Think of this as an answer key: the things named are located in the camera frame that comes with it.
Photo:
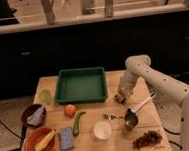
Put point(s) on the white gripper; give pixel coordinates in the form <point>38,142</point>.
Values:
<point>125,87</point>

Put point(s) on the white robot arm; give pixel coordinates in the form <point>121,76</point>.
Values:
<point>139,66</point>

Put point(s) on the blue sponge eraser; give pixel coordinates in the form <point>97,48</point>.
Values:
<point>66,138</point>

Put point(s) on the white round cup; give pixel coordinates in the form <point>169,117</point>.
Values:
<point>101,131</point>

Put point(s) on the green plastic tray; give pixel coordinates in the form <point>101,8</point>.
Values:
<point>82,85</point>

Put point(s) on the orange tomato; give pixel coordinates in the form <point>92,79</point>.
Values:
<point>70,110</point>

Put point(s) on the green chili pepper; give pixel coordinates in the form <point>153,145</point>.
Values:
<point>76,123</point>

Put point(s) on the light green lid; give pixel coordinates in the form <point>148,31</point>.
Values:
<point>45,97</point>

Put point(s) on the yellow corn cob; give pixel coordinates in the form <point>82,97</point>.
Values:
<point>45,141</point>

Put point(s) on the grey crumpled cloth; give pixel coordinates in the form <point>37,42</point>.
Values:
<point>36,118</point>

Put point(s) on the orange plastic bowl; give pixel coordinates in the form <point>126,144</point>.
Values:
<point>36,136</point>

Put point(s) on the dark brown pan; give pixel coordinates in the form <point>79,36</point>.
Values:
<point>29,112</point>

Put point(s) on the metal pot with white handle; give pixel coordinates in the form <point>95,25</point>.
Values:
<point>130,118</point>

